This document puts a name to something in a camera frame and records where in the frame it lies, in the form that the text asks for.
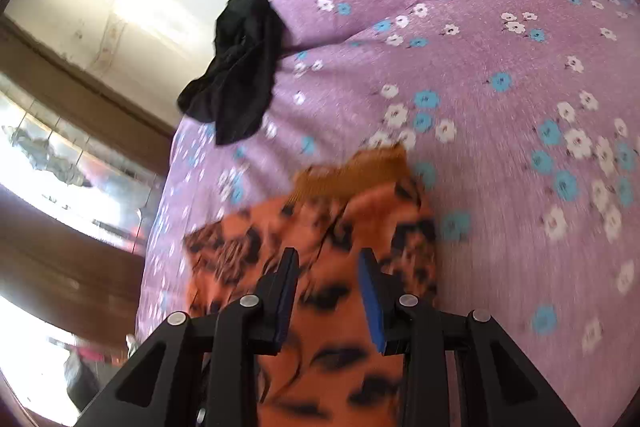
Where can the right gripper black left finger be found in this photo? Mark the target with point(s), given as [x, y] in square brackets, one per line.
[202, 371]

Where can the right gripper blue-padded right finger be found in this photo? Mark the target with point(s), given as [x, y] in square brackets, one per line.
[497, 384]

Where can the orange black floral garment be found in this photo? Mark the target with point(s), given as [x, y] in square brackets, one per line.
[328, 372]

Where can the wooden stained glass door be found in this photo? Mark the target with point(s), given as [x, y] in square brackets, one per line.
[81, 177]

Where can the black crumpled garment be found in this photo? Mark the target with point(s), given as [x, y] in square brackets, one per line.
[236, 90]

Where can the purple floral bed sheet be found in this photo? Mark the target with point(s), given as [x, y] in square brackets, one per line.
[520, 118]

